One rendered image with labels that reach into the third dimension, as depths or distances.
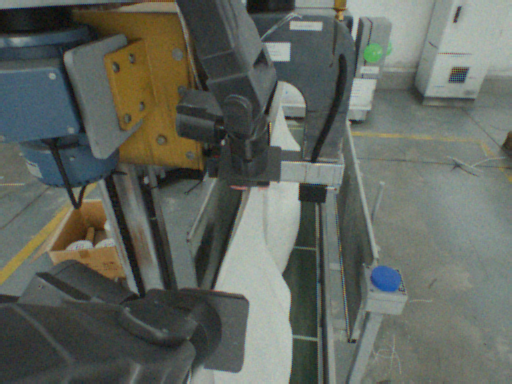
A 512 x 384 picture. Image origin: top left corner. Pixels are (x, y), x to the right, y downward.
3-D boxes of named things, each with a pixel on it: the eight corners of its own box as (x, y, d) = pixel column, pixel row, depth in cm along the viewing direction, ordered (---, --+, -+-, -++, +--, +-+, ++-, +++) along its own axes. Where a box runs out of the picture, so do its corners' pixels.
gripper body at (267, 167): (223, 150, 58) (217, 123, 51) (281, 151, 57) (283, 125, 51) (219, 183, 55) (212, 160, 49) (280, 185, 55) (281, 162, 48)
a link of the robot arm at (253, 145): (260, 139, 43) (272, 105, 45) (210, 128, 44) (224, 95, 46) (261, 166, 49) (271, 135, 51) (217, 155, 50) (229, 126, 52)
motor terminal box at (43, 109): (85, 151, 48) (59, 67, 41) (4, 162, 45) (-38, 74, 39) (91, 128, 54) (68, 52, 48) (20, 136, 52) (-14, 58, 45)
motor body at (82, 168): (97, 198, 57) (44, 38, 42) (15, 191, 58) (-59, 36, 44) (136, 155, 69) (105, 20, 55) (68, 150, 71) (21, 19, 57)
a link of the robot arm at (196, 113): (249, 101, 37) (270, 61, 42) (156, 81, 39) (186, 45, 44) (248, 172, 47) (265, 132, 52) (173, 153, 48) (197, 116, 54)
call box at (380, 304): (401, 315, 72) (408, 298, 69) (363, 311, 73) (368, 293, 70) (394, 286, 79) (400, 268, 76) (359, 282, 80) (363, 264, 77)
